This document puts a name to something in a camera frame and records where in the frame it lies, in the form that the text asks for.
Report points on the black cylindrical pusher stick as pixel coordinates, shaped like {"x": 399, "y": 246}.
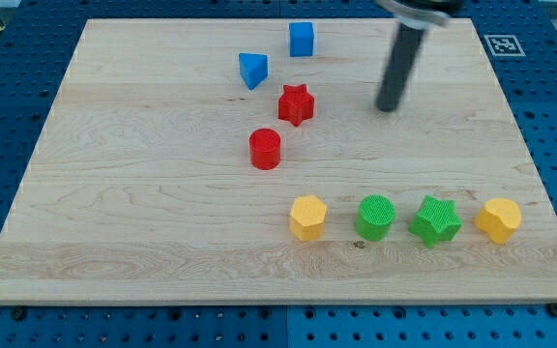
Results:
{"x": 403, "y": 55}

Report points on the silver end effector flange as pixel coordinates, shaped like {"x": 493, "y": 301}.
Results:
{"x": 421, "y": 14}

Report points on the blue triangle block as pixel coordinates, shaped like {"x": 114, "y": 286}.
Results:
{"x": 253, "y": 68}

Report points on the red star block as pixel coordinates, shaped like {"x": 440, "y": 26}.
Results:
{"x": 296, "y": 104}

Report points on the green star block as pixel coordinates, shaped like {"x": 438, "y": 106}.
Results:
{"x": 435, "y": 221}

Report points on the white fiducial marker tag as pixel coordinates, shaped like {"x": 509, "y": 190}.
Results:
{"x": 502, "y": 45}

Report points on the blue cube block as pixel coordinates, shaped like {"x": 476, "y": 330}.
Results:
{"x": 301, "y": 39}

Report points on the green cylinder block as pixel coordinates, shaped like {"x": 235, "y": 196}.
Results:
{"x": 376, "y": 214}

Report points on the red cylinder block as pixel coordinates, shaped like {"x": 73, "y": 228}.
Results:
{"x": 264, "y": 149}

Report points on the yellow heart block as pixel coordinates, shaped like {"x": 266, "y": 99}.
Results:
{"x": 498, "y": 218}

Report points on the yellow hexagon block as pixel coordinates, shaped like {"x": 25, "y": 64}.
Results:
{"x": 307, "y": 218}

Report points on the wooden board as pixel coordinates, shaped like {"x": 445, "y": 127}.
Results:
{"x": 141, "y": 191}

